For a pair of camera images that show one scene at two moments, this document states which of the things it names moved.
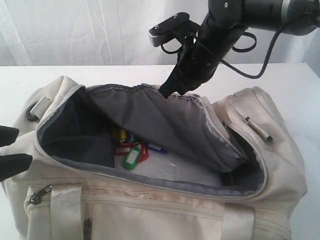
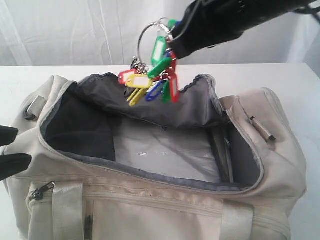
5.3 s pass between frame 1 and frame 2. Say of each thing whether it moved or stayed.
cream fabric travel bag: stayed
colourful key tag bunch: moved
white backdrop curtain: stayed
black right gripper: moved
